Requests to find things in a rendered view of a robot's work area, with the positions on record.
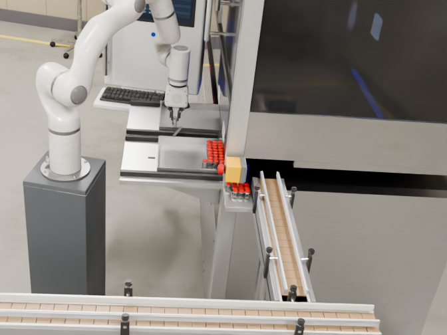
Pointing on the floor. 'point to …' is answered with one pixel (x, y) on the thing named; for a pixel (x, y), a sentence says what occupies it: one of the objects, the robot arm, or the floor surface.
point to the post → (236, 135)
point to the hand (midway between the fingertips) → (175, 115)
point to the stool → (75, 32)
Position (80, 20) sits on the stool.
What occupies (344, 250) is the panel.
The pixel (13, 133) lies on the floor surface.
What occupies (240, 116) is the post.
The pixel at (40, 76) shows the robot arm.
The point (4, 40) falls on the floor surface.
